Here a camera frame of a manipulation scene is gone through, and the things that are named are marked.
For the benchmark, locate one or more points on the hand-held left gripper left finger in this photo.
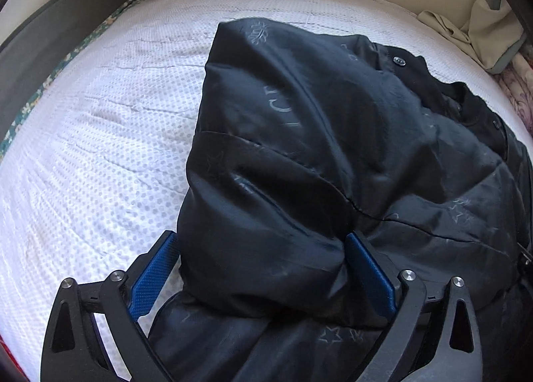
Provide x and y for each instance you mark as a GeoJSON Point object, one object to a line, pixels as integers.
{"type": "Point", "coordinates": [152, 278]}

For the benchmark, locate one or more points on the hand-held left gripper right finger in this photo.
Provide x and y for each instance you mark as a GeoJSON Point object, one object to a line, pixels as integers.
{"type": "Point", "coordinates": [368, 273]}

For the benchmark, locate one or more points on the black printed padded jacket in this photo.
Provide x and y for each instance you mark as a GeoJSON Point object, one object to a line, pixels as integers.
{"type": "Point", "coordinates": [291, 136]}

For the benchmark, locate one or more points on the white dotted mattress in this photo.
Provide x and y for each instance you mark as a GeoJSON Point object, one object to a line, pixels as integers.
{"type": "Point", "coordinates": [104, 157]}

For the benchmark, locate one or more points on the green floral bed sheet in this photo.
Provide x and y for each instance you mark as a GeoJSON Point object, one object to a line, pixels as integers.
{"type": "Point", "coordinates": [62, 69]}

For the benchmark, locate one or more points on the pale pink floral cloth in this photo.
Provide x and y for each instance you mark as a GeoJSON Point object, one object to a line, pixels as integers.
{"type": "Point", "coordinates": [520, 94]}

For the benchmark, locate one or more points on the beige crumpled cloth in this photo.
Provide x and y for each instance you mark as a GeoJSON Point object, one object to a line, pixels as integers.
{"type": "Point", "coordinates": [479, 32]}

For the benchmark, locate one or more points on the dark grey bed frame panel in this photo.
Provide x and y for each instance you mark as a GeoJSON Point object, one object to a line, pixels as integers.
{"type": "Point", "coordinates": [50, 32]}

